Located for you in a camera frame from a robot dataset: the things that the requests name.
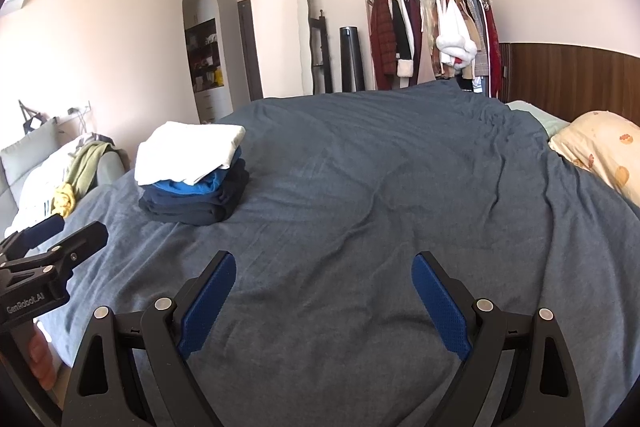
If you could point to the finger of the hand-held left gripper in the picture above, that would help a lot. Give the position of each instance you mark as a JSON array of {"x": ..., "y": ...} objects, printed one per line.
[
  {"x": 42, "y": 227},
  {"x": 82, "y": 242}
]

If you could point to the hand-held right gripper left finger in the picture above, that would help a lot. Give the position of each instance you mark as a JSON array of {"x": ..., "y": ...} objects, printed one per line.
[{"x": 207, "y": 302}]

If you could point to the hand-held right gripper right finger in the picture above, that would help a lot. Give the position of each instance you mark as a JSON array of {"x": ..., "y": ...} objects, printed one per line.
[{"x": 440, "y": 307}]

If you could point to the cream pants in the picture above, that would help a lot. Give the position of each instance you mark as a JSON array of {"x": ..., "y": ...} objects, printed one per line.
[{"x": 185, "y": 149}]

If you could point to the dark navy folded pants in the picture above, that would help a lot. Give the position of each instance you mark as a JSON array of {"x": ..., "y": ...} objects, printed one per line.
[{"x": 200, "y": 209}]

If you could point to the person's left hand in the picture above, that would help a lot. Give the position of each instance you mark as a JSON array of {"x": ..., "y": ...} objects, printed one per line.
[{"x": 42, "y": 364}]

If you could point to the yellow garment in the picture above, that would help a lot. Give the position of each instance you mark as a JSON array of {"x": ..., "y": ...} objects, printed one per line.
[{"x": 64, "y": 202}]

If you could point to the white cloth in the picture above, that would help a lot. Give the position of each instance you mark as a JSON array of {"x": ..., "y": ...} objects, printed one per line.
[{"x": 40, "y": 187}]

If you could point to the grey sofa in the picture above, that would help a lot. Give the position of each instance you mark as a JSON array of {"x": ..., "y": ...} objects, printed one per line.
[{"x": 20, "y": 157}]

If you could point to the olive green garment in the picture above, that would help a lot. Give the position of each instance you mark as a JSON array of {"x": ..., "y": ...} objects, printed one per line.
[{"x": 87, "y": 162}]

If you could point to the blue folded garment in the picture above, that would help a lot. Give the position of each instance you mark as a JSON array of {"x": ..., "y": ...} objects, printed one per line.
[{"x": 200, "y": 186}]

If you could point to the grey-blue bedspread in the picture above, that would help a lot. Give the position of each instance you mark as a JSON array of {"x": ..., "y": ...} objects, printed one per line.
[{"x": 350, "y": 182}]

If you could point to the light green sheet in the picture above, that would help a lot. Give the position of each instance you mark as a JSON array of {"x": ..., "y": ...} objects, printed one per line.
[{"x": 540, "y": 119}]

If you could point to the arched built-in shelf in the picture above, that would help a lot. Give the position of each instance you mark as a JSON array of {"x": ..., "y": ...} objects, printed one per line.
[{"x": 202, "y": 57}]

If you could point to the cream printed pillow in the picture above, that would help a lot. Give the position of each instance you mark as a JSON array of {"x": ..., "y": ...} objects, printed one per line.
[{"x": 600, "y": 142}]

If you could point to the dark wooden door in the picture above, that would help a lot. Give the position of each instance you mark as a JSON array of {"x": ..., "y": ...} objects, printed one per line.
[{"x": 247, "y": 52}]

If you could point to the black tower appliance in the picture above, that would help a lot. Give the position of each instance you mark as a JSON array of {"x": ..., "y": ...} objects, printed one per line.
[{"x": 351, "y": 57}]

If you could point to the row of hanging clothes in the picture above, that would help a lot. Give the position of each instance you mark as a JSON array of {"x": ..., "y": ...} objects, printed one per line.
[{"x": 430, "y": 37}]

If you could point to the wavy floor mirror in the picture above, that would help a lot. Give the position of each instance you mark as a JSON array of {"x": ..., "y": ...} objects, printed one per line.
[{"x": 303, "y": 32}]

